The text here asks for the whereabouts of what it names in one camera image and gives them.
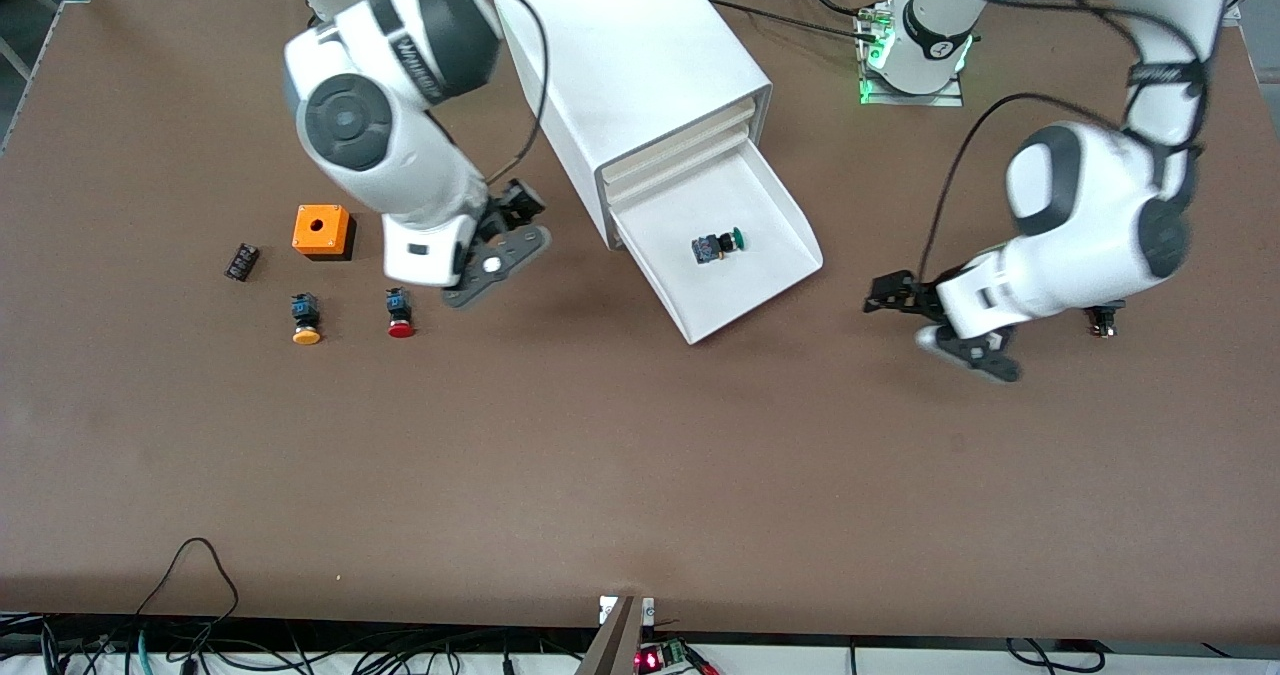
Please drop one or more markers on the red push button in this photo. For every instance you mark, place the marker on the red push button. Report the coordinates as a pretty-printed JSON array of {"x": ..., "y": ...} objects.
[{"x": 400, "y": 313}]

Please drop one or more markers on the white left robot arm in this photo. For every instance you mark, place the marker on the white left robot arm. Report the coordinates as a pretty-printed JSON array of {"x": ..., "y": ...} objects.
[{"x": 1100, "y": 205}]

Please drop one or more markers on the white drawer cabinet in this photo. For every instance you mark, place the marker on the white drawer cabinet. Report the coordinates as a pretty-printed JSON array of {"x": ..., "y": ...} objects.
[{"x": 620, "y": 55}]

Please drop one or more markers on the white plastic drawer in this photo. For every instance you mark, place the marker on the white plastic drawer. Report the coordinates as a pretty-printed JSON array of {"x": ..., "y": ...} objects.
[
  {"x": 730, "y": 285},
  {"x": 670, "y": 167},
  {"x": 675, "y": 138}
]

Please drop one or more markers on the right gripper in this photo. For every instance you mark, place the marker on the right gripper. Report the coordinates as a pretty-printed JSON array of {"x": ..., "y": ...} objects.
[{"x": 513, "y": 205}]

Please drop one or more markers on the black flat-headed switch part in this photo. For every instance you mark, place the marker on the black flat-headed switch part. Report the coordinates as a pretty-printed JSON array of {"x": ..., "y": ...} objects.
[{"x": 1105, "y": 320}]

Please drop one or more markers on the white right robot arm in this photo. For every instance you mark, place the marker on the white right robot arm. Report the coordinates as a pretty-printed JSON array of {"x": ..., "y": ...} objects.
[{"x": 400, "y": 135}]

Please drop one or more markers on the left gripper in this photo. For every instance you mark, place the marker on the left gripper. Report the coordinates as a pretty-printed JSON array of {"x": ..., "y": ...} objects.
[{"x": 915, "y": 294}]

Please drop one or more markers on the small black terminal block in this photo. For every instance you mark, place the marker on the small black terminal block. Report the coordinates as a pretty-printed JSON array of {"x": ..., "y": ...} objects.
[{"x": 241, "y": 261}]

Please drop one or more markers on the circuit board with red light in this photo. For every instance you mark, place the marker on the circuit board with red light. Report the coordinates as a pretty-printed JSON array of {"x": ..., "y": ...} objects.
[{"x": 660, "y": 658}]

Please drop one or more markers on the orange box with hole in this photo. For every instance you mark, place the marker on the orange box with hole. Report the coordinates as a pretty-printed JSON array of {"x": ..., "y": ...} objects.
[{"x": 322, "y": 230}]

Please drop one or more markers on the aluminium profile bar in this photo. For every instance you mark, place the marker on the aluminium profile bar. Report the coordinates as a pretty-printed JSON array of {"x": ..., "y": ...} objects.
[{"x": 612, "y": 645}]

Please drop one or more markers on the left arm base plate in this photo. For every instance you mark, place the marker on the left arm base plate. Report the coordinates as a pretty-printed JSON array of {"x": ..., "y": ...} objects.
[{"x": 950, "y": 101}]

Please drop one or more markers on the green push button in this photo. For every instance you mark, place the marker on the green push button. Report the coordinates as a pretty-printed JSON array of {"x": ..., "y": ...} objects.
[{"x": 712, "y": 247}]

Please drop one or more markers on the yellow push button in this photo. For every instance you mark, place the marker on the yellow push button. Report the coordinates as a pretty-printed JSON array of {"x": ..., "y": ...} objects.
[{"x": 306, "y": 319}]

